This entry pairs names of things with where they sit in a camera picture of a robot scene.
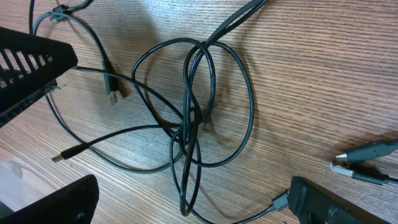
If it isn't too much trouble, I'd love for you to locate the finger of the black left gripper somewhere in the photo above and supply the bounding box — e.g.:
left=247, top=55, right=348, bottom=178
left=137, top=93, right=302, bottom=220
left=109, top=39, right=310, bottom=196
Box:
left=1, top=27, right=78, bottom=126

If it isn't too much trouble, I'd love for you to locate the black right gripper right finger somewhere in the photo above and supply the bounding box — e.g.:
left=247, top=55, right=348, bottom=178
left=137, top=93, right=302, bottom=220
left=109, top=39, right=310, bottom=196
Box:
left=288, top=176, right=389, bottom=224

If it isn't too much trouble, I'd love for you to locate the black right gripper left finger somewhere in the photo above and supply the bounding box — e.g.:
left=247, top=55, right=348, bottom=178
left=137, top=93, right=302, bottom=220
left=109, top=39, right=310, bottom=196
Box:
left=1, top=174, right=99, bottom=224

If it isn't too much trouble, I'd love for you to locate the black USB cable thin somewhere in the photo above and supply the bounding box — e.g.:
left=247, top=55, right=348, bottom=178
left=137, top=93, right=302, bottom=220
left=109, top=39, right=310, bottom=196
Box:
left=51, top=65, right=290, bottom=224

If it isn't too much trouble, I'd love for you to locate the black USB cable thick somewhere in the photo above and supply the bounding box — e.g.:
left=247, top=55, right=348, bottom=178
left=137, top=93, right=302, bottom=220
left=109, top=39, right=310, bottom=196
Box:
left=29, top=0, right=270, bottom=224

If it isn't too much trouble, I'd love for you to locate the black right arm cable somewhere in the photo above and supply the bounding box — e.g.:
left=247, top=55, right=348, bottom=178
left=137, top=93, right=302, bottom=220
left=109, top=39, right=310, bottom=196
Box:
left=329, top=161, right=398, bottom=187

